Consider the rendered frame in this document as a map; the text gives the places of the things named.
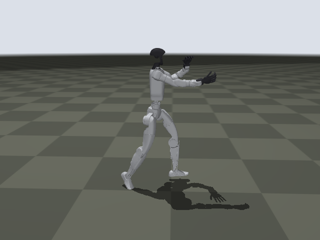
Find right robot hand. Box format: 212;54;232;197
196;71;217;85

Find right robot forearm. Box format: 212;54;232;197
174;79;202;88

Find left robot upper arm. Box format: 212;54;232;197
161;68;179;80

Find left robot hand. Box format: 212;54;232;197
182;55;195;69

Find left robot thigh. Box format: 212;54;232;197
157;109;179;148

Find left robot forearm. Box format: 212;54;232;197
175;66;190;78

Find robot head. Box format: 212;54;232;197
150;48;165;70

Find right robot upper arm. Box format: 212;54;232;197
151;70;179;87

